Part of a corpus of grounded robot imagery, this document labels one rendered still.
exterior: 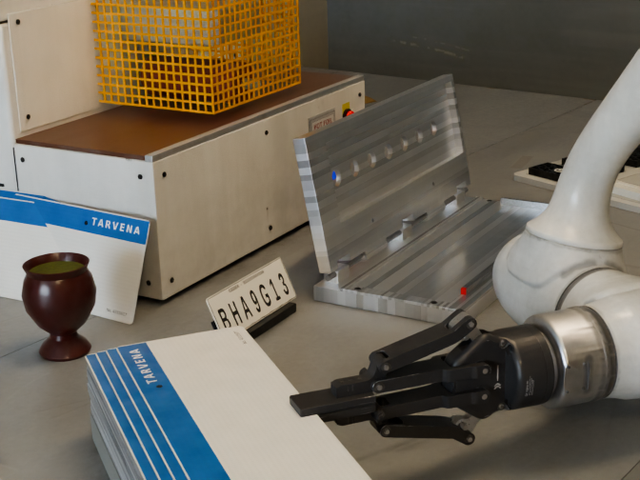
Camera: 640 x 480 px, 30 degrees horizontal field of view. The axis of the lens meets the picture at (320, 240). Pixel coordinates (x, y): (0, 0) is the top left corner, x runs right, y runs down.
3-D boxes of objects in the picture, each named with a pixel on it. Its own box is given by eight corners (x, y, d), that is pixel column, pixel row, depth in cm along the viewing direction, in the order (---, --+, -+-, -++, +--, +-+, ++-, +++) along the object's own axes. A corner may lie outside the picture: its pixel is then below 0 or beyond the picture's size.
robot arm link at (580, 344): (613, 416, 110) (557, 429, 108) (561, 377, 118) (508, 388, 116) (619, 325, 107) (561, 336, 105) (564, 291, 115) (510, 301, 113)
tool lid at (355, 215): (304, 137, 146) (291, 139, 147) (333, 284, 150) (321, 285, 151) (452, 73, 182) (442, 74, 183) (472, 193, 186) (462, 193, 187)
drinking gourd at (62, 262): (14, 363, 137) (4, 272, 133) (49, 334, 145) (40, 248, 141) (82, 370, 135) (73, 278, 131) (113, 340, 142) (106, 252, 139)
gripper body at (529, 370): (559, 335, 106) (466, 353, 103) (555, 421, 109) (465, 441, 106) (516, 307, 113) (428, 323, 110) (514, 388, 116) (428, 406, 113)
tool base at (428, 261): (463, 329, 143) (463, 300, 142) (313, 300, 153) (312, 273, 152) (582, 224, 178) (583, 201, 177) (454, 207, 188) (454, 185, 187)
